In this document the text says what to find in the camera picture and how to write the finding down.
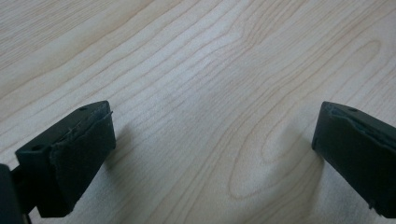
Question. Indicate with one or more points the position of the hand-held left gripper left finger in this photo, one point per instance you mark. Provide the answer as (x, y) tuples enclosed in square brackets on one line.
[(71, 155)]

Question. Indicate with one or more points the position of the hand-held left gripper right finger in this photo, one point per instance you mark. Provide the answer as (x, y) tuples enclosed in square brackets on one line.
[(358, 146)]

